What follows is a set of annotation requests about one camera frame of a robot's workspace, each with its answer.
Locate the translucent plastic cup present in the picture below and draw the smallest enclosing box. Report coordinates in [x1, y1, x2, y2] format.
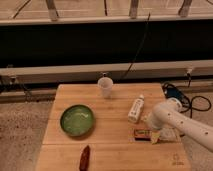
[98, 77, 113, 98]

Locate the dark brown eraser block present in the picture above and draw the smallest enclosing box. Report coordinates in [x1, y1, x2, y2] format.
[134, 129, 151, 141]

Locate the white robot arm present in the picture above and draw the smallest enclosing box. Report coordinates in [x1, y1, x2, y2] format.
[146, 98, 213, 152]

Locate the green ceramic bowl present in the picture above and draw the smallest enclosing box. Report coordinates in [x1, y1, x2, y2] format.
[60, 104, 95, 137]

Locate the translucent yellowish gripper finger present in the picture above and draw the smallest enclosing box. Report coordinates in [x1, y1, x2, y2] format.
[150, 131, 160, 144]

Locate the black hanging cable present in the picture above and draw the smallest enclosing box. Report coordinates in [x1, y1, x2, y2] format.
[117, 12, 152, 82]

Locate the black floor cable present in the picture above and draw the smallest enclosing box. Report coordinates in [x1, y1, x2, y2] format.
[161, 81, 213, 120]

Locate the white plastic bottle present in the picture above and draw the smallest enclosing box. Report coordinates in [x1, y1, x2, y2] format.
[128, 95, 144, 123]

